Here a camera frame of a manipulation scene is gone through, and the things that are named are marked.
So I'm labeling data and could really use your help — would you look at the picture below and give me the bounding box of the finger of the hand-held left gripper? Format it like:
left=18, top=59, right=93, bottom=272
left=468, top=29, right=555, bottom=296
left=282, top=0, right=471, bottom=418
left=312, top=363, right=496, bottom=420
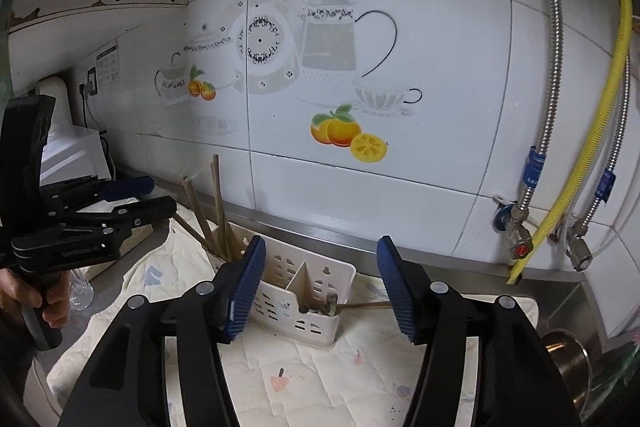
left=50, top=196, right=177, bottom=238
left=42, top=176, right=155, bottom=208

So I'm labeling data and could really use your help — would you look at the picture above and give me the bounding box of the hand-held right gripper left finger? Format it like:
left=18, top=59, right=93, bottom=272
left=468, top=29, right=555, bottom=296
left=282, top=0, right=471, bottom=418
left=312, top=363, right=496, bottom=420
left=57, top=235, right=267, bottom=427

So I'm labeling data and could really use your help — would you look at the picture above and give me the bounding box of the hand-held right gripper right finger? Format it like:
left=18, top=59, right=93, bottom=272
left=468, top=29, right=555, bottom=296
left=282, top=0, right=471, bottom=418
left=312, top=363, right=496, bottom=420
left=376, top=235, right=583, bottom=427

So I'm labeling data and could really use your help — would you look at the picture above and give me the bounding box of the brown wooden chopstick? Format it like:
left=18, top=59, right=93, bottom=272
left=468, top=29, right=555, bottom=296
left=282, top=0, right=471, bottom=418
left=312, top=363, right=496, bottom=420
left=334, top=300, right=393, bottom=310

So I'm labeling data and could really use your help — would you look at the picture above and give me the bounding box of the cream plastic utensil holder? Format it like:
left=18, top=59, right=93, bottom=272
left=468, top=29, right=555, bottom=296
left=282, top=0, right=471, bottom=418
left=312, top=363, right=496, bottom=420
left=202, top=219, right=357, bottom=350

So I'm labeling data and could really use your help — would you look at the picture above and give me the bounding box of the bunch of wooden chopsticks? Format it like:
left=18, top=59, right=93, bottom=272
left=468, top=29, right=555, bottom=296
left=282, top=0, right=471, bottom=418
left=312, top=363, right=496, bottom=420
left=171, top=154, right=241, bottom=264

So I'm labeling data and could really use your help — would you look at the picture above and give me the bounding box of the person's left hand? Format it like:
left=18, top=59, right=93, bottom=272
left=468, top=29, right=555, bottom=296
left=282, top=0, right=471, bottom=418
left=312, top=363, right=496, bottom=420
left=0, top=268, right=72, bottom=329

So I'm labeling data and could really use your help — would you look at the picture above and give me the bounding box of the light wooden box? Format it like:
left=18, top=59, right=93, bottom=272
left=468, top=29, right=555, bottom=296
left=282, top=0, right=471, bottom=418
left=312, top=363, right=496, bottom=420
left=117, top=224, right=153, bottom=255

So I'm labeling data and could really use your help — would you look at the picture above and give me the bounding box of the white appliance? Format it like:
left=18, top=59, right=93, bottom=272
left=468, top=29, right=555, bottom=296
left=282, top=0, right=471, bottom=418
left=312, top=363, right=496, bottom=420
left=39, top=127, right=113, bottom=188

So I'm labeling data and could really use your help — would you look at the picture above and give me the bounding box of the white rounded container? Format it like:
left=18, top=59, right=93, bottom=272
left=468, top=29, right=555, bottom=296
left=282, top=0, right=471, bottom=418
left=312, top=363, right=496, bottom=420
left=37, top=76, right=76, bottom=142

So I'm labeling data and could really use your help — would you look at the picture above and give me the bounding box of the clear glass bottle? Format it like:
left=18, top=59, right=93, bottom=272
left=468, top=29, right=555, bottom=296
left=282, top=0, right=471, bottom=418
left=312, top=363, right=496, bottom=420
left=67, top=267, right=96, bottom=310

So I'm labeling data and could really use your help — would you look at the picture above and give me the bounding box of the cream quilted printed mat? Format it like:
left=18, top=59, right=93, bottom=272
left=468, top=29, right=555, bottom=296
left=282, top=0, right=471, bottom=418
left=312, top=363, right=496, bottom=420
left=47, top=202, right=541, bottom=427

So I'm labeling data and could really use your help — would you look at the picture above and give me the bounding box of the metal water valve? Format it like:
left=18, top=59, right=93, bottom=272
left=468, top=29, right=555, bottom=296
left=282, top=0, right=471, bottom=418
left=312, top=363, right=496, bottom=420
left=492, top=199, right=536, bottom=265

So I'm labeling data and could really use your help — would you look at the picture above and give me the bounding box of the stainless steel sink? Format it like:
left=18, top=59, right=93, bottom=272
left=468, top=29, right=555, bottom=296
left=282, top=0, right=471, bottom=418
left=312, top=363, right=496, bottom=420
left=520, top=279, right=640, bottom=427

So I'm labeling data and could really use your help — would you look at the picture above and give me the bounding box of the stainless steel pot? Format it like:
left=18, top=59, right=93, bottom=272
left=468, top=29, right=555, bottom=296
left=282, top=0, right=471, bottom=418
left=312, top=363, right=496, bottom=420
left=540, top=328, right=593, bottom=418

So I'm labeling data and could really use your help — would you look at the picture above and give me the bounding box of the green translucent object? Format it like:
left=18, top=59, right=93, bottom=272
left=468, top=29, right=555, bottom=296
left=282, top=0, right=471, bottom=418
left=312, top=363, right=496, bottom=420
left=595, top=332, right=640, bottom=413

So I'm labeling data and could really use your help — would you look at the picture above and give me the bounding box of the black power cable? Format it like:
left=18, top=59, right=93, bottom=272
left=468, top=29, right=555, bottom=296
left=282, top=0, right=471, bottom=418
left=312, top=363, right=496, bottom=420
left=82, top=89, right=101, bottom=132

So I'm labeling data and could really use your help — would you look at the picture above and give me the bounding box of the printed wall label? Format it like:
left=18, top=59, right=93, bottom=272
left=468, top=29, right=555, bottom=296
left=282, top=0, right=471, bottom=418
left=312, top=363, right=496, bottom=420
left=95, top=44, right=121, bottom=88

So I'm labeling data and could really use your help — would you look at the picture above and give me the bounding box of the braided metal hose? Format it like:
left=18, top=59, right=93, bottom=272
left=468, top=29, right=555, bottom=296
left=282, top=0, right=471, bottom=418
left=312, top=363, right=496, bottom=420
left=517, top=0, right=566, bottom=212
left=565, top=67, right=633, bottom=273

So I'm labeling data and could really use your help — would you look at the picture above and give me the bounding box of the yellow corrugated hose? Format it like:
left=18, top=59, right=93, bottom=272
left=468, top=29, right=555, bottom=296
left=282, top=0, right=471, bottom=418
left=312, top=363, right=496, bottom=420
left=506, top=0, right=633, bottom=286

